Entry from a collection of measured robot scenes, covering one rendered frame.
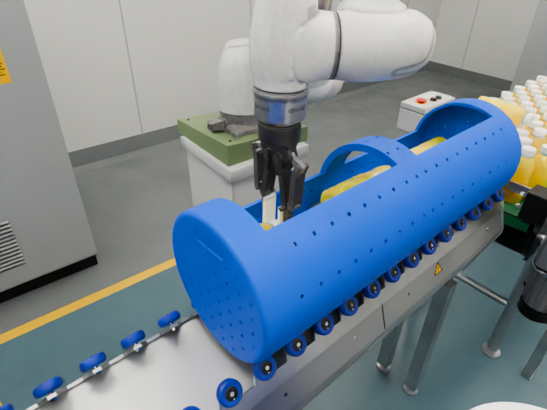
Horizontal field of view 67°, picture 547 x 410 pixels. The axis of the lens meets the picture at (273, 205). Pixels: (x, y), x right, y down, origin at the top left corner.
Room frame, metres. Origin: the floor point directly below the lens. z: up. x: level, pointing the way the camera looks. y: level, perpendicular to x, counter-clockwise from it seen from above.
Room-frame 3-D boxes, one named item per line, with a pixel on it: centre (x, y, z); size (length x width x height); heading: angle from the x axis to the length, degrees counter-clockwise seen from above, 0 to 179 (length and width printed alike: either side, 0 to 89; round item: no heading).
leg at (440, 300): (1.01, -0.59, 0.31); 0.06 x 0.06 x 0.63; 41
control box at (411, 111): (1.46, -0.56, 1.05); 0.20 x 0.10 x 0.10; 131
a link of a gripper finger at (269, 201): (0.68, 0.01, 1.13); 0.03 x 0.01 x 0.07; 131
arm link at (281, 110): (0.67, -0.01, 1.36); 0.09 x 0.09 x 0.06
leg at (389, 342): (1.12, -0.50, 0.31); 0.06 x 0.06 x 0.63; 41
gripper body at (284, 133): (0.67, -0.01, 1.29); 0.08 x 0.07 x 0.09; 41
